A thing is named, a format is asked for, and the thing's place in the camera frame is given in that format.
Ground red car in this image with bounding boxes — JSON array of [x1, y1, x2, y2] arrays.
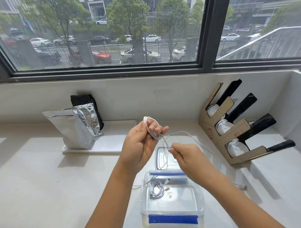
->
[[69, 48, 112, 65]]

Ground white rectangular tray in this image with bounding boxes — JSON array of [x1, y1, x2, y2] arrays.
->
[[62, 120, 137, 153]]

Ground person's left forearm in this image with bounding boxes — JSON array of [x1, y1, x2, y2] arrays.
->
[[85, 162, 141, 228]]

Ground black window frame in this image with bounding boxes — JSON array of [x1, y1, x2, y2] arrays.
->
[[0, 0, 301, 83]]

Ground beige car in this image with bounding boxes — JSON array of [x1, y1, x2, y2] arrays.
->
[[120, 48, 161, 64]]

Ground black bag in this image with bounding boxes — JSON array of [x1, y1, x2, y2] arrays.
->
[[70, 94, 104, 130]]

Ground clear container lid blue seal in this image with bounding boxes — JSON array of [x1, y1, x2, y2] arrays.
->
[[155, 146, 205, 172]]

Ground person's left hand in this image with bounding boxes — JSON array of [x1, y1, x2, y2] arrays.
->
[[117, 118, 169, 175]]

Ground person's right forearm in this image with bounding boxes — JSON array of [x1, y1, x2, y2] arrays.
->
[[204, 177, 286, 228]]

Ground white cup lid stack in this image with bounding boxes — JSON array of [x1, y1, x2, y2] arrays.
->
[[225, 138, 249, 158], [206, 104, 220, 118], [215, 119, 235, 136]]

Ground silver foil bag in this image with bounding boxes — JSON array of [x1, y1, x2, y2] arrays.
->
[[42, 103, 104, 150]]

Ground cardboard cup dispenser rack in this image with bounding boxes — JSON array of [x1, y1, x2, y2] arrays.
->
[[198, 79, 296, 166]]

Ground white stair railing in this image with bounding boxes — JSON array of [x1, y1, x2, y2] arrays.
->
[[216, 26, 301, 61]]

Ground person's right hand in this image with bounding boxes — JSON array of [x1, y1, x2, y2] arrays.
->
[[168, 143, 226, 191]]

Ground clear plastic container blue clips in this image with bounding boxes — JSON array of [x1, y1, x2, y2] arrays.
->
[[140, 170, 205, 225]]

